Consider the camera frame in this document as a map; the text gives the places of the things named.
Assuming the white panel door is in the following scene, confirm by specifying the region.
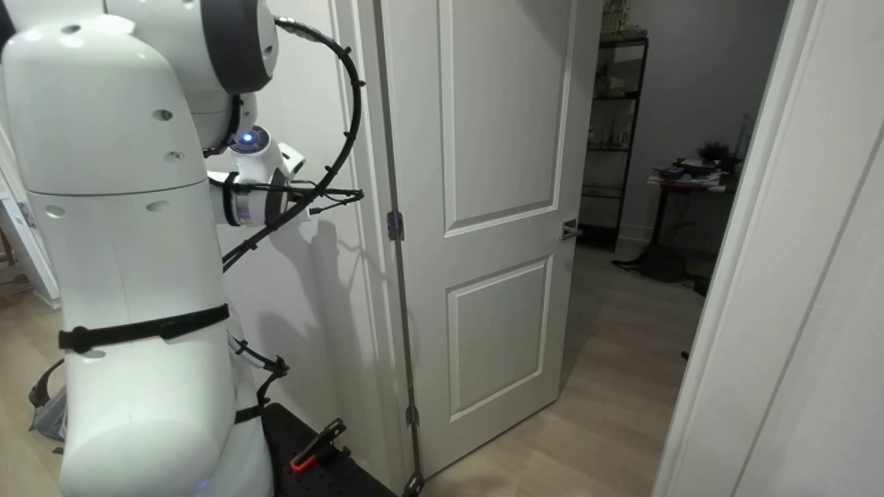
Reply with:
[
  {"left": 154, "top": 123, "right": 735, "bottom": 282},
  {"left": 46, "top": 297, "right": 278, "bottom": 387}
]
[{"left": 373, "top": 0, "right": 608, "bottom": 480}]

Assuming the black bag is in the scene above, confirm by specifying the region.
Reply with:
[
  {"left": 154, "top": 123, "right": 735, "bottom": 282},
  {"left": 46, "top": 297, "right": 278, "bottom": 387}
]
[{"left": 614, "top": 244, "right": 713, "bottom": 297}]

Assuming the black metal shelf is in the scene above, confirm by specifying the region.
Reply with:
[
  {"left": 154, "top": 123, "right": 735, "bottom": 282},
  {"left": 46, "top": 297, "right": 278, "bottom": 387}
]
[{"left": 576, "top": 31, "right": 651, "bottom": 255}]

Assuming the orange black clamp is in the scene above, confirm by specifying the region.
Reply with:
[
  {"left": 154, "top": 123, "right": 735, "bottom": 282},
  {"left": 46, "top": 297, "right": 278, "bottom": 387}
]
[{"left": 288, "top": 415, "right": 351, "bottom": 477}]

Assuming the black mounting table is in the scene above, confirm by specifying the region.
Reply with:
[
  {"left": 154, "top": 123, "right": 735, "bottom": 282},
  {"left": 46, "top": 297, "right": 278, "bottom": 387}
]
[{"left": 259, "top": 400, "right": 400, "bottom": 497}]

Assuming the wooden desk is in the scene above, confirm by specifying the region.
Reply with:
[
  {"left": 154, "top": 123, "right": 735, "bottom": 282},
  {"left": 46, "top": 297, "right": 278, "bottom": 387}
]
[{"left": 644, "top": 169, "right": 738, "bottom": 297}]

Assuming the cluttered papers pile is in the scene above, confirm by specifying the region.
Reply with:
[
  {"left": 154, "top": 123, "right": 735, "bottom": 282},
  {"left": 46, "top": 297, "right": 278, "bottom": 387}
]
[{"left": 648, "top": 155, "right": 733, "bottom": 192}]

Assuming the yellowish decoration plant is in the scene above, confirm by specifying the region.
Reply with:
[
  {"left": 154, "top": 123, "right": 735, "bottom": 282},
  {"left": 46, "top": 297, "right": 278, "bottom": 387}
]
[{"left": 597, "top": 0, "right": 641, "bottom": 42}]

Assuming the small green potted plant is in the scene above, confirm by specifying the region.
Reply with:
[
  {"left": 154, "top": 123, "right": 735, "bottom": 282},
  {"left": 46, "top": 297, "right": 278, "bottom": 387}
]
[{"left": 692, "top": 139, "right": 744, "bottom": 180}]

